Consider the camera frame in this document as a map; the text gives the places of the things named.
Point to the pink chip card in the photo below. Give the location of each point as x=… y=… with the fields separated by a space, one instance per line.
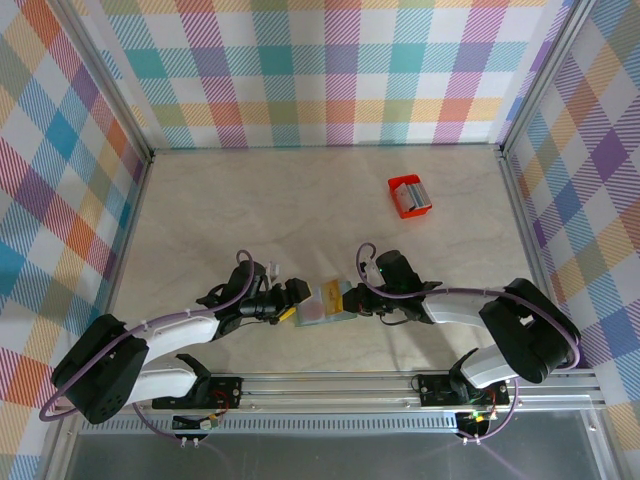
x=314 y=310

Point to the gold credit card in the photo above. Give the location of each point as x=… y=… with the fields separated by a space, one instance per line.
x=332 y=296

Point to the clear plastic zip bag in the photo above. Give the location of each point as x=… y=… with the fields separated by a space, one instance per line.
x=345 y=315

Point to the red plastic bin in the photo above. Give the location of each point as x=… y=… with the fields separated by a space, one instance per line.
x=415 y=214

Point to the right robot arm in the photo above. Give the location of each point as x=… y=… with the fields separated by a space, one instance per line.
x=530 y=330

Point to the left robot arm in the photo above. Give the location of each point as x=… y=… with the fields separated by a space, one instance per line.
x=100 y=375

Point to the white credit card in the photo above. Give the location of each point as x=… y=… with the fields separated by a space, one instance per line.
x=402 y=194

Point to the blue grey credit card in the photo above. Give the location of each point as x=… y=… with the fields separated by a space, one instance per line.
x=419 y=196

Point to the small connector circuit board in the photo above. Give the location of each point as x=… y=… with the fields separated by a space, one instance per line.
x=207 y=424
x=475 y=417

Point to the grey metal panel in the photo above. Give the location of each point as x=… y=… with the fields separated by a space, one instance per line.
x=325 y=460

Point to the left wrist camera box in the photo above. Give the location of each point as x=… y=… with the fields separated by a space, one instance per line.
x=274 y=270

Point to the long aluminium mounting rail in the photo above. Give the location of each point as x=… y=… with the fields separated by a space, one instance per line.
x=325 y=390

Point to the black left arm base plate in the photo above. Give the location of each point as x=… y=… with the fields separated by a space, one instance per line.
x=227 y=387

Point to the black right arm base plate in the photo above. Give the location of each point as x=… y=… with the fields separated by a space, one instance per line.
x=435 y=390

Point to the aluminium table side rail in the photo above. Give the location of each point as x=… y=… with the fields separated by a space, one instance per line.
x=531 y=250
x=124 y=255

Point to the thin aluminium end rail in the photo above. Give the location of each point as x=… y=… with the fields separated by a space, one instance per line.
x=325 y=147

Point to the aluminium frame post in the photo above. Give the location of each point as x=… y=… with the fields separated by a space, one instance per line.
x=110 y=75
x=543 y=75

